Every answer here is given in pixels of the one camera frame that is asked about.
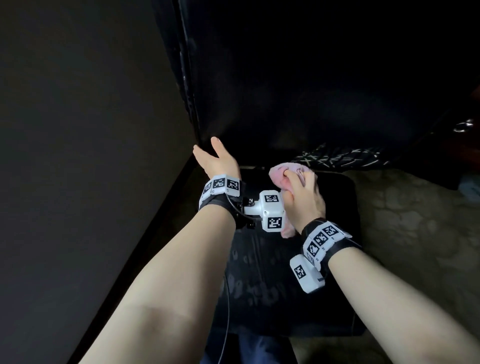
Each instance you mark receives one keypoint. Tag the person's right hand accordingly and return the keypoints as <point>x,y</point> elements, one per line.
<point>305,202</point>

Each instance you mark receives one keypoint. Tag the person's left hand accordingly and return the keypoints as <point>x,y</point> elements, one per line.
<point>219,161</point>

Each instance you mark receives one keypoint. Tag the pink cleaning cloth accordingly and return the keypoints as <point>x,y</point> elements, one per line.
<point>279,174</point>

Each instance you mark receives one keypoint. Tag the black office chair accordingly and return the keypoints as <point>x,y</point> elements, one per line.
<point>300,93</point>

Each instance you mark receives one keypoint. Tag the person's left forearm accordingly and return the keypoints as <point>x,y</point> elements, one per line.
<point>165,292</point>

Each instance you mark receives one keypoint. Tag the person's right forearm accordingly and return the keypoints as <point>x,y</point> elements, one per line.
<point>397,300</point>

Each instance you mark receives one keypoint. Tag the left wrist marker band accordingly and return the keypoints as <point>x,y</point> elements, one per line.
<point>221,191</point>

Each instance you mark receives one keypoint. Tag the wrist marker band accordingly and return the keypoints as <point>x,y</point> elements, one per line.
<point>221,191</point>
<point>324,242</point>

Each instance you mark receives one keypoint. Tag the right wrist marker band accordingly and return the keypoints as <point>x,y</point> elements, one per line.
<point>324,242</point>

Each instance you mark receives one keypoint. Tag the blue trousers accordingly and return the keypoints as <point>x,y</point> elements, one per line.
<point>247,348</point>

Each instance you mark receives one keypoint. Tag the pale blue basket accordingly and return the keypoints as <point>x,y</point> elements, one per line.
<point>471,187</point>

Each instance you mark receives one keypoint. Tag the red wooden table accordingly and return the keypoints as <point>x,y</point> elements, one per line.
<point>465,146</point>

